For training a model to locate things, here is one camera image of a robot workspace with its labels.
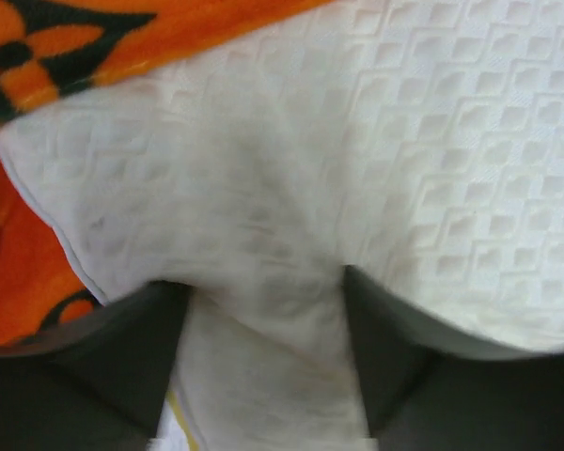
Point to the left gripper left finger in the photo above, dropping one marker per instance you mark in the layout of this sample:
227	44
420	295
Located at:
98	382

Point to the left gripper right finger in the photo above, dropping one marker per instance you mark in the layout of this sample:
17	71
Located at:
427	385

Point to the cream textured pillow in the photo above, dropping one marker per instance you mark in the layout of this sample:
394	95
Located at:
432	134

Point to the orange black patterned pillowcase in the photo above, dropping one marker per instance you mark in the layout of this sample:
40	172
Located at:
139	141

